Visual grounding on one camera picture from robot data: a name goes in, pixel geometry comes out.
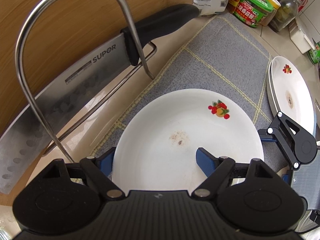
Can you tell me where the bamboo cutting board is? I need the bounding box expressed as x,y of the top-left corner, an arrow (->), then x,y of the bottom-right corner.
1,0 -> 192,131

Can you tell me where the green lidded seasoning tub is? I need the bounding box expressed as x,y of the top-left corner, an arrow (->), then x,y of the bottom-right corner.
233,0 -> 274,28

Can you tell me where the steel kitchen knife black handle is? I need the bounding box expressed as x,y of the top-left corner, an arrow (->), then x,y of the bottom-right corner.
1,4 -> 200,194

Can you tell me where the green label glass jar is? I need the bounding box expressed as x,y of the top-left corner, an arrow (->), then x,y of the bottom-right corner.
307,42 -> 320,64

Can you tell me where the yellow lid spice jar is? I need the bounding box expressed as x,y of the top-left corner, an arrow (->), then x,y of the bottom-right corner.
260,0 -> 282,27

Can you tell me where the white plate at mat edge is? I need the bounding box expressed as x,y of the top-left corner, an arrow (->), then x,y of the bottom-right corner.
267,56 -> 316,135

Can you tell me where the white plastic lidded box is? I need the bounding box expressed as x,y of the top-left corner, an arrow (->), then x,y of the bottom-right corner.
289,16 -> 315,54

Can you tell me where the white plate with fruit print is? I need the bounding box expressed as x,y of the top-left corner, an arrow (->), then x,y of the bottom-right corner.
112,89 -> 264,192

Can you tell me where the glass oil bottle red cap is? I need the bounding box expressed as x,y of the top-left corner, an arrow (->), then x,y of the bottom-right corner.
268,0 -> 303,32

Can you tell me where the grey checked cloth mat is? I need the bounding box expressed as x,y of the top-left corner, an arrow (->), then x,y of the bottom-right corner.
89,12 -> 293,173

